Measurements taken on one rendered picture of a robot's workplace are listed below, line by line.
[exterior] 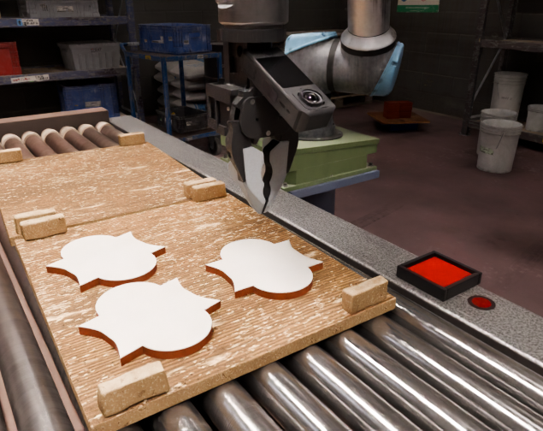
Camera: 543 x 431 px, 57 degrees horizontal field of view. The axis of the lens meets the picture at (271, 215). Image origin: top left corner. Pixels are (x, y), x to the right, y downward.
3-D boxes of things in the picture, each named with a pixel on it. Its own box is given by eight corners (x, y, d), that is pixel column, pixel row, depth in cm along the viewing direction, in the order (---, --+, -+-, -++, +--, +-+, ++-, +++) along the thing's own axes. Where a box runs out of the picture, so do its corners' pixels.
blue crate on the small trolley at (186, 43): (174, 47, 436) (172, 22, 428) (213, 51, 406) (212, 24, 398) (137, 51, 410) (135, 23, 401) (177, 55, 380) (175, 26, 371)
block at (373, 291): (378, 293, 59) (380, 273, 58) (389, 300, 57) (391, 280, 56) (339, 309, 56) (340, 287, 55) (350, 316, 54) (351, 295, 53)
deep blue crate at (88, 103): (110, 113, 527) (106, 77, 513) (121, 120, 495) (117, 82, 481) (61, 119, 504) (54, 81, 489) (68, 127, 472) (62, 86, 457)
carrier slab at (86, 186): (148, 147, 122) (147, 141, 121) (224, 200, 90) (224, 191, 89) (-13, 171, 105) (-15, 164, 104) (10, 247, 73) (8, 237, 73)
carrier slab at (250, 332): (227, 200, 90) (227, 191, 89) (395, 309, 59) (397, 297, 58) (15, 249, 73) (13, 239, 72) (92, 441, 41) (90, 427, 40)
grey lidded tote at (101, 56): (109, 64, 507) (106, 39, 498) (125, 67, 482) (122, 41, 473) (59, 68, 477) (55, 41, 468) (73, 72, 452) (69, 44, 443)
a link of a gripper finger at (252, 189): (242, 200, 65) (240, 131, 61) (267, 215, 60) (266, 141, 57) (221, 205, 63) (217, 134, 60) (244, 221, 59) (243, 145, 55)
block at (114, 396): (163, 380, 45) (161, 357, 44) (172, 392, 44) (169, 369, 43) (97, 407, 42) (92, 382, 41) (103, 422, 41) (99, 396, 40)
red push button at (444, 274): (433, 264, 69) (434, 255, 69) (471, 282, 65) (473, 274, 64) (404, 277, 66) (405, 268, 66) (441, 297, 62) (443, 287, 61)
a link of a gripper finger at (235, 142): (260, 174, 60) (259, 101, 56) (268, 178, 59) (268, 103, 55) (225, 180, 58) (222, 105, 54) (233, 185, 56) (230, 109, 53)
